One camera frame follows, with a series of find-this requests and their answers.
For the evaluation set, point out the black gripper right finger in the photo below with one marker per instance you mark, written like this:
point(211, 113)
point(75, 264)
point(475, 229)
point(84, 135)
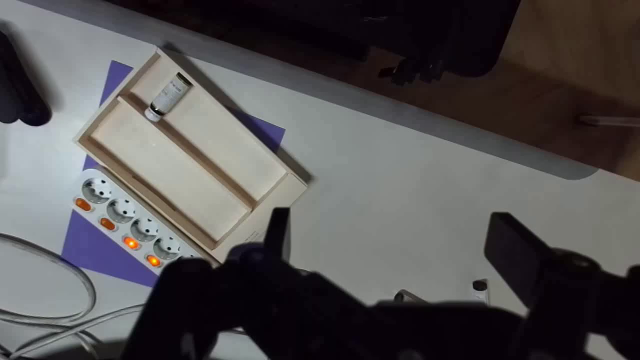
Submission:
point(517, 256)

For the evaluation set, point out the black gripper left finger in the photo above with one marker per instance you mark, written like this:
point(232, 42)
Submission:
point(278, 232)

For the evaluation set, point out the black marker pen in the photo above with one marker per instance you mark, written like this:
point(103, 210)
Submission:
point(21, 87)

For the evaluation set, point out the small black cylinder item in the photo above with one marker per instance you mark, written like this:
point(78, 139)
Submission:
point(478, 285)

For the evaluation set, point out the light wooden compartment tray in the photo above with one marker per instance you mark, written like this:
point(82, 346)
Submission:
point(167, 161)

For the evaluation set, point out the white power strip orange switches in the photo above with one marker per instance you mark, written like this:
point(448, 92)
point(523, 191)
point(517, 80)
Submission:
point(122, 210)

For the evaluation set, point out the purple paper sheet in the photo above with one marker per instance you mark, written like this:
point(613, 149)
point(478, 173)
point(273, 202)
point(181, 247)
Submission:
point(92, 253)

